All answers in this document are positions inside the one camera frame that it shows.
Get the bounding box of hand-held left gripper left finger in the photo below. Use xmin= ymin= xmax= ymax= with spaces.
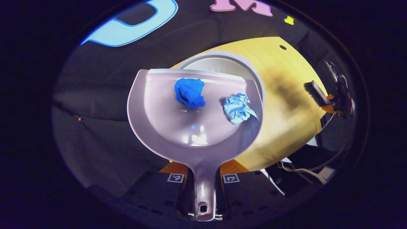
xmin=121 ymin=162 xmax=191 ymax=220

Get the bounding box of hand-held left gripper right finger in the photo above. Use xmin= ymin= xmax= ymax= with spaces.
xmin=219 ymin=159 xmax=286 ymax=219

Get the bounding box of pale pink small broom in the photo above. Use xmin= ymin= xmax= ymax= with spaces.
xmin=304 ymin=80 xmax=332 ymax=107

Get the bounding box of pale pink dustpan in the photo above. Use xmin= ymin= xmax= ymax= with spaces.
xmin=127 ymin=68 xmax=264 ymax=221

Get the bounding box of light blue paper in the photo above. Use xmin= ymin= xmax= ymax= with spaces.
xmin=224 ymin=93 xmax=258 ymax=125

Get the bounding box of dark blue paper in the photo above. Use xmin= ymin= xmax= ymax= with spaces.
xmin=174 ymin=78 xmax=206 ymax=109

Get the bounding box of white ribbed garbage bin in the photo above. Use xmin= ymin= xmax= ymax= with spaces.
xmin=176 ymin=50 xmax=266 ymax=105

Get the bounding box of black backdrop cloth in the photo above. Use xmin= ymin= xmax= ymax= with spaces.
xmin=52 ymin=0 xmax=356 ymax=198

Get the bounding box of white cable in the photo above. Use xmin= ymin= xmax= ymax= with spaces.
xmin=280 ymin=161 xmax=328 ymax=185

